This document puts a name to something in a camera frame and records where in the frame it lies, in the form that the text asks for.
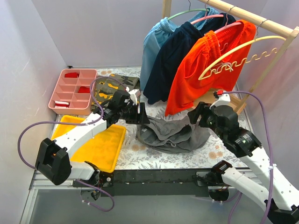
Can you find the camouflage shorts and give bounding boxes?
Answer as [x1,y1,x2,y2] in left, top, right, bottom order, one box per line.
[93,74,140,104]

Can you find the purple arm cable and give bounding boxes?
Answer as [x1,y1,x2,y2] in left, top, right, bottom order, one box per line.
[17,77,131,212]
[221,91,274,224]

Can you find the cream yellow hanger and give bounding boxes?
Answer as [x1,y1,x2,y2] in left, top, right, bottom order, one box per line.
[198,35,286,80]

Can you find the navy blue shorts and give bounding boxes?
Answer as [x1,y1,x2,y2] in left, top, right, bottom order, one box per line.
[143,13,236,105]

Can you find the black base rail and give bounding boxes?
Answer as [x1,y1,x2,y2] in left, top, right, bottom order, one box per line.
[72,169,231,203]

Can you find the pink hanger on navy shorts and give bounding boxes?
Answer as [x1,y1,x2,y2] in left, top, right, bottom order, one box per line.
[191,0,223,25]

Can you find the orange shorts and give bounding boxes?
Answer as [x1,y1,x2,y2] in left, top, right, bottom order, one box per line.
[165,20,256,116]

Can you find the light blue shorts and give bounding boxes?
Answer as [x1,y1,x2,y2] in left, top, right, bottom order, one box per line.
[140,7,219,90]

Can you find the red sock middle compartment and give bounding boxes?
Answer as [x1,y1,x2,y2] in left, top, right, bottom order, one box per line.
[78,86,91,94]

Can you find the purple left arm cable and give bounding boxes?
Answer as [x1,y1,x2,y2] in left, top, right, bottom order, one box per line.
[17,77,131,212]

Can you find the red white striped sock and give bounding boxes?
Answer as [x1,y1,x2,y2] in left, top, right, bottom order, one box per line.
[55,101,70,107]

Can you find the green hanger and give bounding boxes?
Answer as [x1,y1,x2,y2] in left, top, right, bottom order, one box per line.
[167,0,209,20]

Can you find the wooden clothes rack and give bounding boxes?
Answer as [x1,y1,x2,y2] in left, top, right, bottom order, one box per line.
[162,0,299,115]

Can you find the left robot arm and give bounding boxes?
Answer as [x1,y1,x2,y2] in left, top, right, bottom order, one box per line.
[35,89,150,187]

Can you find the red sock back compartment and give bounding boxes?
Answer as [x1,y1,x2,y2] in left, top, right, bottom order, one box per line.
[64,72,79,78]

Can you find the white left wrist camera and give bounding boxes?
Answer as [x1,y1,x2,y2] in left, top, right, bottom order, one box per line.
[128,89,141,105]

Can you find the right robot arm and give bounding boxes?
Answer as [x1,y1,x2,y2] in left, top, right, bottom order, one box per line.
[188,102,299,224]

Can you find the red sock compartment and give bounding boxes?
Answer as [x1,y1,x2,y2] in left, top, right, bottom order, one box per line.
[64,72,79,78]
[78,86,91,94]

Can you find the pink divided organizer box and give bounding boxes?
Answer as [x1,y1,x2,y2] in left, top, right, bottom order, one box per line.
[48,69,98,115]

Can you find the yellow plastic tray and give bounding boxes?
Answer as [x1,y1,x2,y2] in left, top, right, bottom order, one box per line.
[52,113,126,173]

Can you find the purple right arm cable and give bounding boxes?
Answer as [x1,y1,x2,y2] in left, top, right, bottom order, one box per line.
[221,91,274,224]

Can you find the pink hanger on orange shorts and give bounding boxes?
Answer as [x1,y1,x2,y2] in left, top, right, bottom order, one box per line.
[214,6,242,34]

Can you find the grey shorts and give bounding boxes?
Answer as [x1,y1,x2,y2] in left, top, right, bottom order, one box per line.
[136,116,210,154]

